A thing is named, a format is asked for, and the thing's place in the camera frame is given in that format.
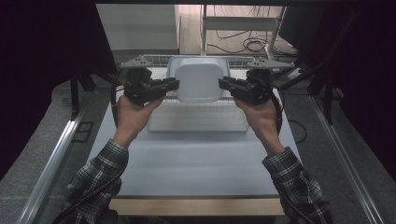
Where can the translucent plastic storage box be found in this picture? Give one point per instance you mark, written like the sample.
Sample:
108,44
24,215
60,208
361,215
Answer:
199,81

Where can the black metal stand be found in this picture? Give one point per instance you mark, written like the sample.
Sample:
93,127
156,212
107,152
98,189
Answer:
74,96

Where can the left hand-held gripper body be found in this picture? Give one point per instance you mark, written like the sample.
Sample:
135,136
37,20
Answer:
141,85

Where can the white flat tray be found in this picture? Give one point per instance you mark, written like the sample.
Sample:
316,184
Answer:
199,119

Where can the person's left hand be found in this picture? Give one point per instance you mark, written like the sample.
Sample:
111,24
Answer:
134,119

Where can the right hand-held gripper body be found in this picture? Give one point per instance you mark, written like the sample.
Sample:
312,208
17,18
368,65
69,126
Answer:
257,87

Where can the person's right hand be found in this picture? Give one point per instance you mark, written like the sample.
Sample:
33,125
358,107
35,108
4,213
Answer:
264,121

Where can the aluminium rail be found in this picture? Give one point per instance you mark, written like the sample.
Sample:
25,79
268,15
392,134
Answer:
49,171
345,161

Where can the white metal shelf frame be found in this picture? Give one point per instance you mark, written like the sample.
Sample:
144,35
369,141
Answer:
239,23

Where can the grey cabinet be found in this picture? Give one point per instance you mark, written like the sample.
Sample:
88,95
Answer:
137,28

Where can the blue-rimmed plastic bin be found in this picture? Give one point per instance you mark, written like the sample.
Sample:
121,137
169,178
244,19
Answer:
172,67

